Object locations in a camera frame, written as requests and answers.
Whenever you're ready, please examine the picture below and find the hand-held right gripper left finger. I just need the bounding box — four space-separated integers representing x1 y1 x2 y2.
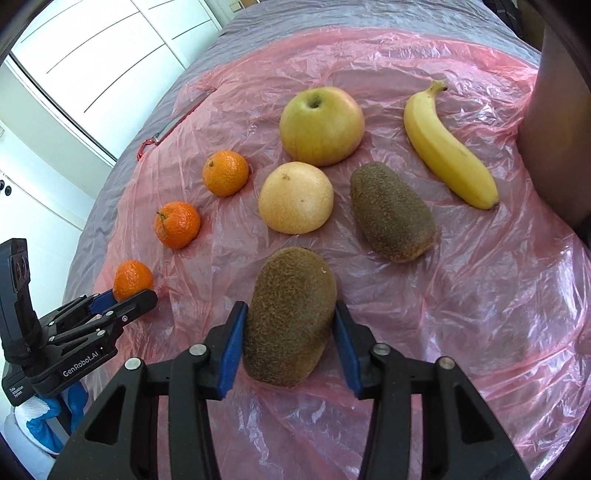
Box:
48 301 250 480

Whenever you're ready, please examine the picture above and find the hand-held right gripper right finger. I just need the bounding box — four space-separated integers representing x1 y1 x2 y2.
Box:
333 300 532 480

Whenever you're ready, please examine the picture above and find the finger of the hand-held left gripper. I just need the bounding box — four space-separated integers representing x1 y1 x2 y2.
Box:
46 290 158 357
39 290 117 334

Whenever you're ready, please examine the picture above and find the orange mandarin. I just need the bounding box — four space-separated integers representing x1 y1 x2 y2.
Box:
153 202 202 250
202 151 250 198
113 261 154 303

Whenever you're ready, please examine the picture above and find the brown kiwi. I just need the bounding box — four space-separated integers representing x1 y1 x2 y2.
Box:
349 162 436 263
242 247 338 387

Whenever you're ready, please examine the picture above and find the pale yellow pear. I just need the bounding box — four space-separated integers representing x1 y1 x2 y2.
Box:
258 161 334 234

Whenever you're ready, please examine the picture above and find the yellow banana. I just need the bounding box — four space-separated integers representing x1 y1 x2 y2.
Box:
404 79 500 210

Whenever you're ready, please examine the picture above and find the yellow-green apple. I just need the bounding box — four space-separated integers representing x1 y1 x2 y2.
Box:
280 86 365 167

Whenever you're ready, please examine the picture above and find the person's left hand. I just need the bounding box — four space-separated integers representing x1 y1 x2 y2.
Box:
0 381 89 457

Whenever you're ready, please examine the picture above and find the pink plastic sheet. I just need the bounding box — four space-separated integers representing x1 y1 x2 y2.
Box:
85 28 591 480

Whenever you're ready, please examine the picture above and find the small red loop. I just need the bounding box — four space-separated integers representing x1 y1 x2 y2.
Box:
137 137 161 161

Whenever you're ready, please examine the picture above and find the white wardrobe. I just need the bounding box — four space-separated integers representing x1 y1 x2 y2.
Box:
0 0 222 164

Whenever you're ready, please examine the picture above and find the brown metal cylinder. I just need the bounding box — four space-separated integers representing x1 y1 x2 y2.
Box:
517 23 591 232

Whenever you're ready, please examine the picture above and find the purple bed cover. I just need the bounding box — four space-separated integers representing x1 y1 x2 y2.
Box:
69 0 555 393

